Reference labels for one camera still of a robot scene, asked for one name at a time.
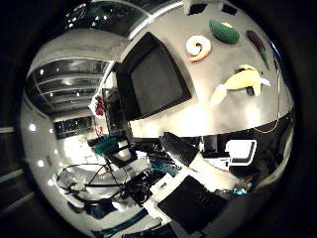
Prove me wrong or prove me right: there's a white framed screen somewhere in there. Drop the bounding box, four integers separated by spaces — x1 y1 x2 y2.
225 139 259 167

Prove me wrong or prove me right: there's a teal cylinder object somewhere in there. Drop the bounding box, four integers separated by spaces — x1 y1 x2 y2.
93 136 121 157

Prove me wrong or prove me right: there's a red hanging object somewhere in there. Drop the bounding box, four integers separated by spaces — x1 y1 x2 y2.
94 94 107 117

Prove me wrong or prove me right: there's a thin yellow cable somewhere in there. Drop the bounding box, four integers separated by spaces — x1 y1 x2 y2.
253 70 282 135

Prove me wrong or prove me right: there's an orange and white shrimp toy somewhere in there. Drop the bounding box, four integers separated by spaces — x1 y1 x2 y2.
185 34 213 63

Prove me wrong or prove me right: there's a black rectangular container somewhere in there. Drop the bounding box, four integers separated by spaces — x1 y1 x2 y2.
115 31 193 122

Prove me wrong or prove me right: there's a green knitted avocado toy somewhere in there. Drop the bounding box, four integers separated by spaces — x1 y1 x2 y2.
208 19 241 46

